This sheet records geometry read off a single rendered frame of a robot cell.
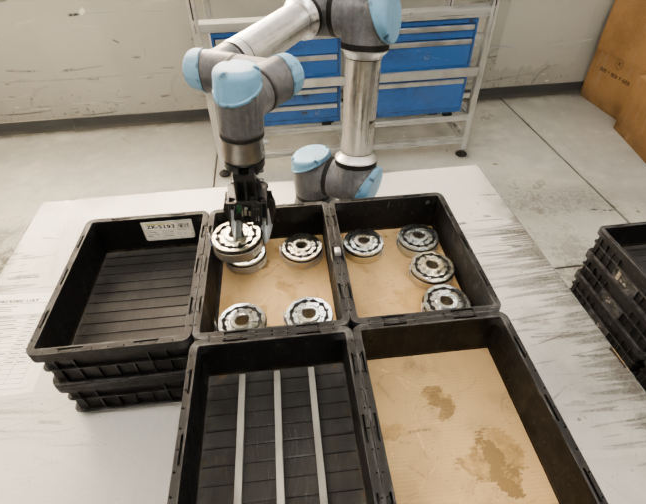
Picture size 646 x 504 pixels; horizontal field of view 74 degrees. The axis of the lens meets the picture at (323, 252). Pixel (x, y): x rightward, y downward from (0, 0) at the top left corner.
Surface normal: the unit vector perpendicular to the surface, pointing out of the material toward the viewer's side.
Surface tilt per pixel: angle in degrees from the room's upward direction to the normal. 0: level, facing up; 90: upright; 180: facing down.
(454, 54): 90
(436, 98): 90
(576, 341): 0
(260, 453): 0
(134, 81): 90
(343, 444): 0
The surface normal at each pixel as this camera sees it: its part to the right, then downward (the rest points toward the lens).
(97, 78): 0.12, 0.67
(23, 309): -0.02, -0.73
